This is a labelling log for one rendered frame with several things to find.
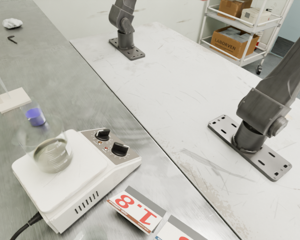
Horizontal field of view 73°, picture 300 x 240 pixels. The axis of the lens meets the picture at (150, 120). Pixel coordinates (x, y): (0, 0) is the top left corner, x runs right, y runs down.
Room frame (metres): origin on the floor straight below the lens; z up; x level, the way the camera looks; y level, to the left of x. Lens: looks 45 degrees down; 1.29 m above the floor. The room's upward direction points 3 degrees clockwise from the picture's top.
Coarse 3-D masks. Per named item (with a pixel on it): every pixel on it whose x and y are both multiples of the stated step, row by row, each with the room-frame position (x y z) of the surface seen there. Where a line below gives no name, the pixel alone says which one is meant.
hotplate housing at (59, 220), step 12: (108, 168) 0.19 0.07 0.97; (120, 168) 0.20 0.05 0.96; (132, 168) 0.22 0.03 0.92; (96, 180) 0.17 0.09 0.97; (108, 180) 0.18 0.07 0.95; (120, 180) 0.20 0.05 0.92; (84, 192) 0.15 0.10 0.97; (96, 192) 0.16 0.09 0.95; (108, 192) 0.18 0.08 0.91; (72, 204) 0.13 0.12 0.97; (84, 204) 0.14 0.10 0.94; (36, 216) 0.12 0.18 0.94; (48, 216) 0.11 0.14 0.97; (60, 216) 0.11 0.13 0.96; (72, 216) 0.12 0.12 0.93; (60, 228) 0.10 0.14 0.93
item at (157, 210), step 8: (120, 192) 0.17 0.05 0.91; (128, 192) 0.18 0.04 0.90; (136, 192) 0.18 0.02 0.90; (136, 200) 0.16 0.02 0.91; (144, 200) 0.16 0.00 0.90; (152, 208) 0.15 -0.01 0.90; (160, 208) 0.15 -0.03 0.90; (160, 216) 0.14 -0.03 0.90; (136, 224) 0.11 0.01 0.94; (152, 232) 0.11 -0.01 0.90
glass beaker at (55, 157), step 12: (36, 120) 0.21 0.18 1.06; (48, 120) 0.22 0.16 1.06; (60, 120) 0.21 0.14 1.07; (24, 132) 0.19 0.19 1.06; (36, 132) 0.21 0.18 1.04; (48, 132) 0.22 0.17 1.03; (60, 132) 0.19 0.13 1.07; (24, 144) 0.18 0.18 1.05; (36, 144) 0.20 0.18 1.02; (48, 144) 0.17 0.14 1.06; (60, 144) 0.18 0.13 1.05; (36, 156) 0.16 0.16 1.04; (48, 156) 0.16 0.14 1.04; (60, 156) 0.17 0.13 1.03; (72, 156) 0.19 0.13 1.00; (48, 168) 0.16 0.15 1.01; (60, 168) 0.17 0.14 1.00
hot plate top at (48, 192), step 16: (80, 144) 0.23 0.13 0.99; (16, 160) 0.19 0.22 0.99; (80, 160) 0.19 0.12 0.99; (96, 160) 0.19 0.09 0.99; (32, 176) 0.16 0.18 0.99; (48, 176) 0.16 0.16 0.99; (64, 176) 0.16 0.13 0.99; (80, 176) 0.16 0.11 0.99; (96, 176) 0.17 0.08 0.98; (32, 192) 0.13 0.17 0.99; (48, 192) 0.13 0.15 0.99; (64, 192) 0.13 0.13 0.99; (48, 208) 0.11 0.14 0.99
